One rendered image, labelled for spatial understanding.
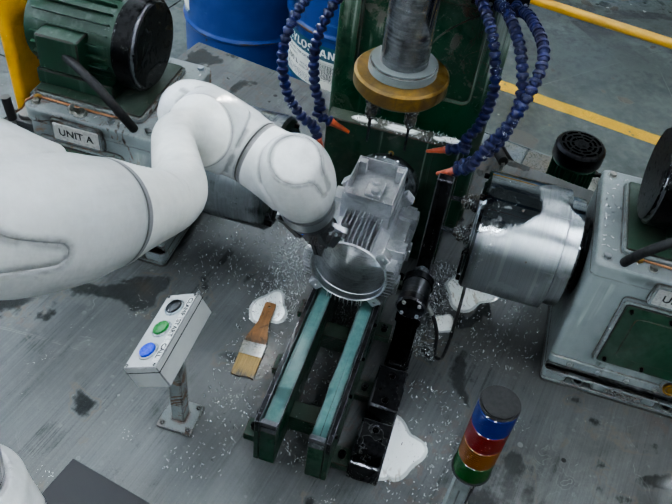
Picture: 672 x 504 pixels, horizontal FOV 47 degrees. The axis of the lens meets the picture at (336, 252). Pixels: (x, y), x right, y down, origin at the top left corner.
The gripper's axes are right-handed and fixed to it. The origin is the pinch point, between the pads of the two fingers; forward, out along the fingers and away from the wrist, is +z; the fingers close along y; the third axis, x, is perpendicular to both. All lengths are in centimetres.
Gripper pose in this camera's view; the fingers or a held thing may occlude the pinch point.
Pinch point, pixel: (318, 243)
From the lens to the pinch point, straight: 142.2
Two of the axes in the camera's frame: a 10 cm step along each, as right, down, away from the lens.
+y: -9.5, -2.7, 1.4
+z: 0.6, 2.7, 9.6
